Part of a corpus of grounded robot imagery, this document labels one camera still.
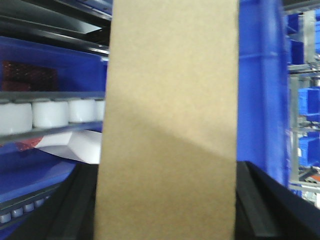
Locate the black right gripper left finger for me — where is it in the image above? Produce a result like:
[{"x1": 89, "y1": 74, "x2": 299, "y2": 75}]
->
[{"x1": 9, "y1": 164, "x2": 98, "y2": 240}]

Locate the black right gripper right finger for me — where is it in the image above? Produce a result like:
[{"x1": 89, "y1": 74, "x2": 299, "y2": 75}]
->
[{"x1": 234, "y1": 161, "x2": 320, "y2": 240}]

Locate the tall brown cardboard box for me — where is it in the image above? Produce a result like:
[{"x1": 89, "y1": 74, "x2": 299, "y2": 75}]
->
[{"x1": 94, "y1": 0, "x2": 239, "y2": 240}]

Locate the blue shelf bin left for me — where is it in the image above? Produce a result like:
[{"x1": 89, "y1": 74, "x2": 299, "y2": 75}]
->
[{"x1": 0, "y1": 36, "x2": 108, "y2": 201}]

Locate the blue shelf bin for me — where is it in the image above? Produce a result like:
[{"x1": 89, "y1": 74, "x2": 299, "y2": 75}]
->
[
  {"x1": 237, "y1": 0, "x2": 290, "y2": 186},
  {"x1": 0, "y1": 36, "x2": 108, "y2": 201}
]

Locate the blue shelf bin right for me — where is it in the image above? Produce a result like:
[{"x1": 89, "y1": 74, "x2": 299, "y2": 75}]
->
[{"x1": 237, "y1": 0, "x2": 290, "y2": 186}]

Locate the metal shelf upright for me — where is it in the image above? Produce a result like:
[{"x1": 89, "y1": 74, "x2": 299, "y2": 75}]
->
[{"x1": 288, "y1": 7, "x2": 318, "y2": 192}]

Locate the white paper sheet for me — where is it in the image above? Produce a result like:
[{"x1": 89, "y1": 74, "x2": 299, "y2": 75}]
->
[{"x1": 35, "y1": 130, "x2": 102, "y2": 165}]

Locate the small blue bin lower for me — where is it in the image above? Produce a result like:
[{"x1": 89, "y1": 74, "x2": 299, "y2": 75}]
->
[{"x1": 298, "y1": 132, "x2": 320, "y2": 167}]

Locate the small blue bin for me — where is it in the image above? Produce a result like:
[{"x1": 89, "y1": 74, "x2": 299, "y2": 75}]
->
[
  {"x1": 298, "y1": 87, "x2": 320, "y2": 117},
  {"x1": 298, "y1": 132, "x2": 320, "y2": 167}
]

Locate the small blue bin upper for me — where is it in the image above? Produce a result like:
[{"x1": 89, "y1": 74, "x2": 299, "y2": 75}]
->
[{"x1": 298, "y1": 87, "x2": 320, "y2": 117}]

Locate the dark red foam pad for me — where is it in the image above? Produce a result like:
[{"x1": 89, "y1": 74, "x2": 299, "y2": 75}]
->
[{"x1": 0, "y1": 60, "x2": 59, "y2": 92}]

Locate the grey lower roller rail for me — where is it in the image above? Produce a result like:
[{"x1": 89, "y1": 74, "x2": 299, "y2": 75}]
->
[{"x1": 0, "y1": 183, "x2": 61, "y2": 230}]

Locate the white roller rail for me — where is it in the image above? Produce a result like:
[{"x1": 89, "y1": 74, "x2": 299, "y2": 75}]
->
[{"x1": 0, "y1": 91, "x2": 106, "y2": 145}]

